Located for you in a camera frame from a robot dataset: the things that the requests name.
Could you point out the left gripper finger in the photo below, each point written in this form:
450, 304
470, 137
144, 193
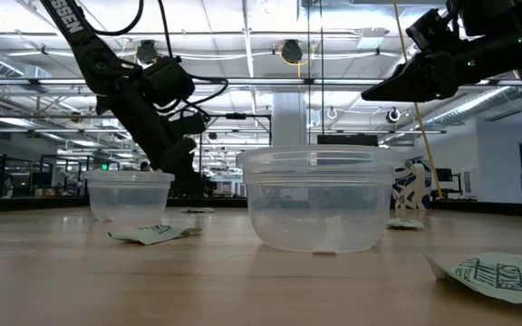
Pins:
187, 181

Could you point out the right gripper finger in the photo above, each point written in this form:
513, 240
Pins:
406, 86

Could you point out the small clear plastic container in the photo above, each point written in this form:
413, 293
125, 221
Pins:
127, 199

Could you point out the large clear plastic container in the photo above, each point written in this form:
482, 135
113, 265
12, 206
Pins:
320, 217

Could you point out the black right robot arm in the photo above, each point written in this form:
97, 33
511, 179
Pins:
505, 50

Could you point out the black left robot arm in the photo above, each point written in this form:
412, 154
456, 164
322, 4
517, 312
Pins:
73, 22

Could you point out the white ceiling air unit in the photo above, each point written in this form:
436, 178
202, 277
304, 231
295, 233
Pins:
372, 38

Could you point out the black rectangular box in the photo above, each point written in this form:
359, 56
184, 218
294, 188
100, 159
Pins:
347, 140

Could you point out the blue white patterned object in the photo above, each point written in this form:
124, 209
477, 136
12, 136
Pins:
406, 185

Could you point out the white building column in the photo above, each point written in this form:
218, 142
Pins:
289, 117

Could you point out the black metal railing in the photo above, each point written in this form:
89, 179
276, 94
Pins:
2, 174

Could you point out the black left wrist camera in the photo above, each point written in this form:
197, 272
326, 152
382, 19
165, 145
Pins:
192, 123

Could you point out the black metal frame stand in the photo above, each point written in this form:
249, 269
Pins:
236, 116

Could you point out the black table frame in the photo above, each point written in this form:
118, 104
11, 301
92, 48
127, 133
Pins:
16, 204

